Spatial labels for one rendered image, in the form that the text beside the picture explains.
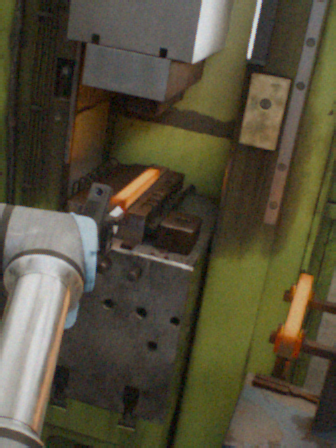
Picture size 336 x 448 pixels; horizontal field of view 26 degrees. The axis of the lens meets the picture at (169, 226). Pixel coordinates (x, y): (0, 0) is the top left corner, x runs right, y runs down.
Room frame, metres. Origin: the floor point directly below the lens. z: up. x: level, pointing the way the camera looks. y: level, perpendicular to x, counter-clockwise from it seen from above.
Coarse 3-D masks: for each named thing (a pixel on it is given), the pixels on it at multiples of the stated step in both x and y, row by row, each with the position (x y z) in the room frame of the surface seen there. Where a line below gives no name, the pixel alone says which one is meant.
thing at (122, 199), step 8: (144, 176) 1.89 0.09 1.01; (152, 176) 1.91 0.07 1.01; (136, 184) 1.80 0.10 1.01; (144, 184) 1.83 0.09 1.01; (128, 192) 1.72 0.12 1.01; (136, 192) 1.76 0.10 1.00; (112, 200) 1.63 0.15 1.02; (120, 200) 1.63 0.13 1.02; (128, 200) 1.69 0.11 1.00; (112, 208) 1.57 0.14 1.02; (120, 208) 1.63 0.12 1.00
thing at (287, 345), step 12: (312, 276) 1.53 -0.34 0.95; (300, 288) 1.45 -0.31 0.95; (300, 300) 1.39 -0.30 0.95; (300, 312) 1.33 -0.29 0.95; (288, 324) 1.27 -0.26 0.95; (300, 324) 1.28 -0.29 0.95; (288, 336) 1.21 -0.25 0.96; (276, 348) 1.20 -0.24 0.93; (288, 348) 1.15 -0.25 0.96; (276, 360) 1.17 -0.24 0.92; (288, 360) 1.12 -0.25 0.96; (276, 372) 1.12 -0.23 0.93
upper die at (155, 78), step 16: (96, 48) 1.66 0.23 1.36; (112, 48) 1.66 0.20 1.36; (96, 64) 1.66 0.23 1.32; (112, 64) 1.66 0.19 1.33; (128, 64) 1.65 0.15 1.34; (144, 64) 1.64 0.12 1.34; (160, 64) 1.64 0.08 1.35; (176, 64) 1.69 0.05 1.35; (192, 64) 1.88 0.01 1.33; (96, 80) 1.66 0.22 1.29; (112, 80) 1.66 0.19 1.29; (128, 80) 1.65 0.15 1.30; (144, 80) 1.64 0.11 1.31; (160, 80) 1.63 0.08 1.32; (176, 80) 1.72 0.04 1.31; (192, 80) 1.91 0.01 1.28; (144, 96) 1.64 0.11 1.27; (160, 96) 1.63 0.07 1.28
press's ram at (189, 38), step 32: (96, 0) 1.67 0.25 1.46; (128, 0) 1.65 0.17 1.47; (160, 0) 1.64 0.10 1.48; (192, 0) 1.63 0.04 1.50; (224, 0) 1.88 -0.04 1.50; (96, 32) 1.66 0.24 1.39; (128, 32) 1.65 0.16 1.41; (160, 32) 1.64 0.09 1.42; (192, 32) 1.62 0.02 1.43; (224, 32) 1.97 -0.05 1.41
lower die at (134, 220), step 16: (112, 176) 1.93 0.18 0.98; (128, 176) 1.93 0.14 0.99; (160, 176) 1.95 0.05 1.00; (144, 192) 1.79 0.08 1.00; (160, 192) 1.83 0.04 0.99; (80, 208) 1.66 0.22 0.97; (128, 208) 1.65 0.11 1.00; (144, 208) 1.68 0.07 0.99; (160, 208) 1.78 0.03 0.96; (128, 224) 1.64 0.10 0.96; (144, 224) 1.63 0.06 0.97
